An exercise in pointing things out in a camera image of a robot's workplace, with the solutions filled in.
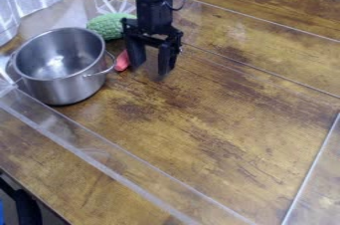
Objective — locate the green bumpy toy vegetable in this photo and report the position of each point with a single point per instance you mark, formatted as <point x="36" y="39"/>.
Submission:
<point x="107" y="25"/>

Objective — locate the clear acrylic table barrier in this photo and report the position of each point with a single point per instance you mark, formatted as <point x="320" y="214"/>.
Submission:
<point x="228" y="142"/>

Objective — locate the stainless steel pot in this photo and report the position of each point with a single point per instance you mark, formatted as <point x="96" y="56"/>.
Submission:
<point x="63" y="65"/>

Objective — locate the black table leg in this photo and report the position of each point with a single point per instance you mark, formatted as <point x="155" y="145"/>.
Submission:
<point x="28" y="210"/>

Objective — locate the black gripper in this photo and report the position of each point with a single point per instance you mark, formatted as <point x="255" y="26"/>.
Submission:
<point x="152" y="29"/>

